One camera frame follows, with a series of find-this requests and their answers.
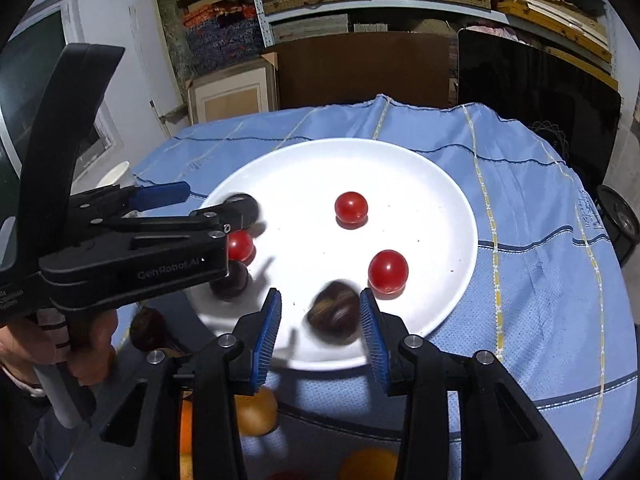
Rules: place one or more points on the dark brown chestnut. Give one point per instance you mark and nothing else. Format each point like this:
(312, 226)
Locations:
(147, 329)
(334, 312)
(232, 282)
(245, 207)

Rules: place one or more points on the brown board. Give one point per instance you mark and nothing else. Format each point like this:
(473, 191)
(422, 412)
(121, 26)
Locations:
(360, 67)

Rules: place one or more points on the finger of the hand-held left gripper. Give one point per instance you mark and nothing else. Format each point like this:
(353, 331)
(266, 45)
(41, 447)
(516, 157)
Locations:
(162, 192)
(200, 222)

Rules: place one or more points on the white printed paper cup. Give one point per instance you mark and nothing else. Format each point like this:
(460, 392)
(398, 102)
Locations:
(117, 172)

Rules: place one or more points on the large orange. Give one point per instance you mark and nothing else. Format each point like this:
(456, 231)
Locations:
(367, 465)

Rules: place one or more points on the window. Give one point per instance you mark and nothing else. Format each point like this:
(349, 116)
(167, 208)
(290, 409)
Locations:
(35, 65)

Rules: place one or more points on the black wheel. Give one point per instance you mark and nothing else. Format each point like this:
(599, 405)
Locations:
(620, 220)

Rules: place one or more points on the tan round fruit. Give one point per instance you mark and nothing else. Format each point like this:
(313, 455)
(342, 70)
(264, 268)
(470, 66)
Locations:
(257, 410)

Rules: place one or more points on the yellow flat boxes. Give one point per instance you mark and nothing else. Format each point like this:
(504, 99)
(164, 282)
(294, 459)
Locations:
(550, 15)

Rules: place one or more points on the blue checked tablecloth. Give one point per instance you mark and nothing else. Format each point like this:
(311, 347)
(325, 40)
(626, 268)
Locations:
(525, 285)

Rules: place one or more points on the person's left hand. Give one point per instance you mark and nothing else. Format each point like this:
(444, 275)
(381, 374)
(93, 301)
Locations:
(92, 355)

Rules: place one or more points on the mottled green panel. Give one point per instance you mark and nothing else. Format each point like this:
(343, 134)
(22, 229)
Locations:
(172, 45)

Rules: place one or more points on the cardboard box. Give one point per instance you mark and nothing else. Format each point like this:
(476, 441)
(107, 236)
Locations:
(227, 92)

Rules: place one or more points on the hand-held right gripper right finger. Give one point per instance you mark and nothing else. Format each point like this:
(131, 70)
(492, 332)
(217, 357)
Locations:
(372, 347)

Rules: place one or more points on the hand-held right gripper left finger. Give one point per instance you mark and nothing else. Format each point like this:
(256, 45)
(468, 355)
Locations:
(267, 345)

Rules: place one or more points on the white plate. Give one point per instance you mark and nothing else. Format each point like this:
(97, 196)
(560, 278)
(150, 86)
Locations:
(425, 210)

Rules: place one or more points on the black screen panel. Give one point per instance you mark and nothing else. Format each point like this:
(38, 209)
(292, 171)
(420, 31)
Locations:
(537, 105)

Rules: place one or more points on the metal shelf rack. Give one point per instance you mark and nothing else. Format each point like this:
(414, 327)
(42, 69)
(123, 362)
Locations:
(260, 5)

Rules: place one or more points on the stack of patterned fabric boxes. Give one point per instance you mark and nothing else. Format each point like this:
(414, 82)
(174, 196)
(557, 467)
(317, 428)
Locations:
(220, 45)

